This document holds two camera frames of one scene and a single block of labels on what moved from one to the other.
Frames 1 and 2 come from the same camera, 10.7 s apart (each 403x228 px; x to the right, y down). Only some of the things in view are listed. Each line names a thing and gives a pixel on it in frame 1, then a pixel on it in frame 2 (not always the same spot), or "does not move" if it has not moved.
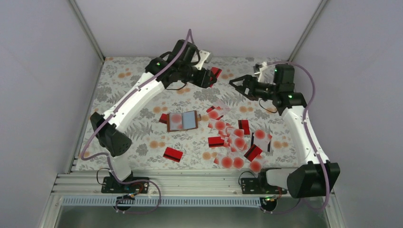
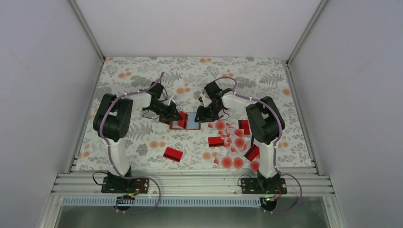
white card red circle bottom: (238, 163) does not move
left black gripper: (202, 81) -> (169, 116)
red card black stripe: (216, 71) -> (183, 123)
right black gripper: (247, 79) -> (204, 117)
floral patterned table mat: (189, 128) does not move
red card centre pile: (215, 141) does not move
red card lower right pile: (253, 153) does not move
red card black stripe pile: (244, 124) does not move
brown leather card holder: (187, 120) does not move
